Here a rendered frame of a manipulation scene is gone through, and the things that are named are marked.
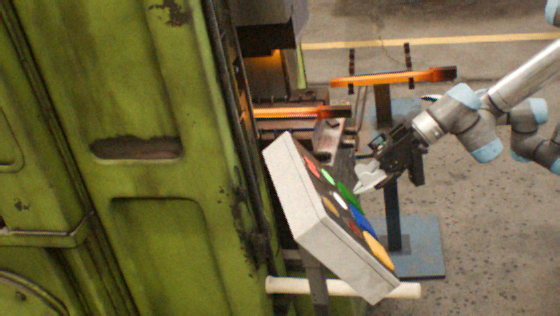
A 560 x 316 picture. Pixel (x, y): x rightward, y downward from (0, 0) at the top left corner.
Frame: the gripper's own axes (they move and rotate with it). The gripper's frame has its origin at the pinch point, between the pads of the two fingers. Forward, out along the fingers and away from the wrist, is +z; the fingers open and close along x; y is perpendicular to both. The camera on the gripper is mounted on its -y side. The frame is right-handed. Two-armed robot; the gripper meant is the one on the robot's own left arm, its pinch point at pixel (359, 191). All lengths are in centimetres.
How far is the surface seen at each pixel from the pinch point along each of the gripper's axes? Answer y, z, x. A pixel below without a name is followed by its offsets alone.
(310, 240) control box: 20.0, 9.1, 27.0
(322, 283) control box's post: -5.6, 20.3, 11.7
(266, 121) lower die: 4, 14, -50
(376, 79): -23, -20, -71
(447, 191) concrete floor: -125, -12, -111
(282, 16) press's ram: 34.6, -12.3, -31.2
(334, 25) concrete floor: -131, -21, -345
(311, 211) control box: 22.5, 5.6, 23.3
